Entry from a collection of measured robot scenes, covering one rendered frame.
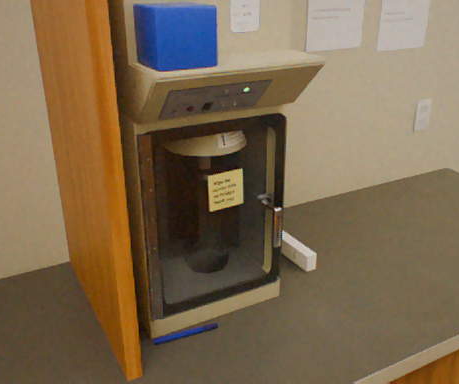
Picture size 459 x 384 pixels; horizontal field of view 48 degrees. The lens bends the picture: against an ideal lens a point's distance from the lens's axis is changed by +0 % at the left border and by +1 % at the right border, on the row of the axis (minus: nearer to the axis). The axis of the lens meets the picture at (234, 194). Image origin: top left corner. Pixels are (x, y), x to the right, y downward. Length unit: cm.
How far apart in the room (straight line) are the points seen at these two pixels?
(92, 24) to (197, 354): 66
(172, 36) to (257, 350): 64
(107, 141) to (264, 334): 55
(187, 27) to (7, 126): 64
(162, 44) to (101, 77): 10
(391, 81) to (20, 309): 133
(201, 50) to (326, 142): 98
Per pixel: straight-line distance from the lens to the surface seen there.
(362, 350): 112
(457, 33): 204
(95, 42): 77
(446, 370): 133
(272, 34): 100
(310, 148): 169
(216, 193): 100
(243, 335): 112
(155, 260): 101
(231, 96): 90
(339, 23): 165
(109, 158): 81
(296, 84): 95
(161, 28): 78
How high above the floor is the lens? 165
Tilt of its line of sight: 24 degrees down
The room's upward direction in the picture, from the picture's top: straight up
